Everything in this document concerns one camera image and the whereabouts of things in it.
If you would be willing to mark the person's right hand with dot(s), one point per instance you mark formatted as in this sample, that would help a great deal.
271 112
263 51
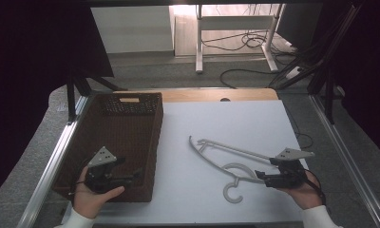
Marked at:
307 194

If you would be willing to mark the brown woven basket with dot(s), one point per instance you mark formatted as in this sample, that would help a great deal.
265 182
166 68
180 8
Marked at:
124 133

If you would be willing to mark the black metal stand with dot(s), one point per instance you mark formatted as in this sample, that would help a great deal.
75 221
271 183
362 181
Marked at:
329 95
71 98

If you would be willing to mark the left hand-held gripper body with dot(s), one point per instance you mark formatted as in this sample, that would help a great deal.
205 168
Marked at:
99 177

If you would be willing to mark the white table mat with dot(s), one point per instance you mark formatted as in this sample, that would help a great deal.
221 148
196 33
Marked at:
216 120

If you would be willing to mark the aluminium frame rail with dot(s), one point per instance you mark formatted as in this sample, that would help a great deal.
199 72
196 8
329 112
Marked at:
346 158
48 171

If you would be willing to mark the white power strip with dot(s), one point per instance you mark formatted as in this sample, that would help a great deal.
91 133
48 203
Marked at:
293 72

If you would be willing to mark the white plastic clothes hanger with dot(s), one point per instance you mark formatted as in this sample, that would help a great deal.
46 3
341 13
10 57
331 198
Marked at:
232 150

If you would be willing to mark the black curtain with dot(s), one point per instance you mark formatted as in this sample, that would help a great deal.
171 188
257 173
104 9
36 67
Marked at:
26 63
368 63

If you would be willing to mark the white metal desk frame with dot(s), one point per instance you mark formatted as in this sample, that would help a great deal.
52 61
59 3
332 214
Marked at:
199 38

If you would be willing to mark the person's left hand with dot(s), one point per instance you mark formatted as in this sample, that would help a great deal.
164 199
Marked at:
88 201

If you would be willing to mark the white cabinet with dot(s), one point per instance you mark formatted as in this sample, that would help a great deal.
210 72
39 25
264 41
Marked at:
131 28

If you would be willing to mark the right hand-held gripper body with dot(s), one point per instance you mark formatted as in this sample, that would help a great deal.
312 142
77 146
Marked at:
289 177

